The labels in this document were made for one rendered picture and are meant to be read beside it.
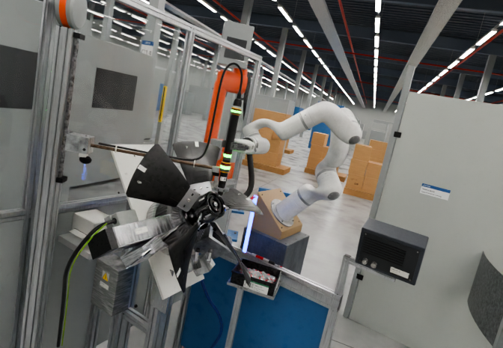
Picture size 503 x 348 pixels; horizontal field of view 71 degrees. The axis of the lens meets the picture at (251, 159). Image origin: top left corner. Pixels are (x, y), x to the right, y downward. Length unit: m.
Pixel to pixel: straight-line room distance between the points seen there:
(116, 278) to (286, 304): 0.85
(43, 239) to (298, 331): 1.28
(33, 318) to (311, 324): 1.29
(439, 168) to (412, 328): 1.31
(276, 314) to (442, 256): 1.60
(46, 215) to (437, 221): 2.63
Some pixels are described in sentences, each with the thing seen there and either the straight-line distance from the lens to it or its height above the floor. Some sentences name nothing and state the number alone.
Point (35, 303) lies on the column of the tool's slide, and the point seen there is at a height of 0.61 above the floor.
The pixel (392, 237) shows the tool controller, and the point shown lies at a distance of 1.64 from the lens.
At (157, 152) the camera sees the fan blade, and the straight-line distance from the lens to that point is 1.39.
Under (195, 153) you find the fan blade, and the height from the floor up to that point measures 1.38.
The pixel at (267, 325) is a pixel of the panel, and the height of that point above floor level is 0.53.
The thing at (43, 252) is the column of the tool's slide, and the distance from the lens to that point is 1.81.
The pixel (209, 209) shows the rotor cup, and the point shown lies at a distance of 1.45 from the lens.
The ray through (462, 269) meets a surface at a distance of 3.21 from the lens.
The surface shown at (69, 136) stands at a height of 1.38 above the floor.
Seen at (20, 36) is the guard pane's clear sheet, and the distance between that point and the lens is 1.74.
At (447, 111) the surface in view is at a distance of 3.09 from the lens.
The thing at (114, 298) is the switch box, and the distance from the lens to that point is 1.77.
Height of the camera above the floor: 1.65
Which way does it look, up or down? 9 degrees down
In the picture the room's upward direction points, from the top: 12 degrees clockwise
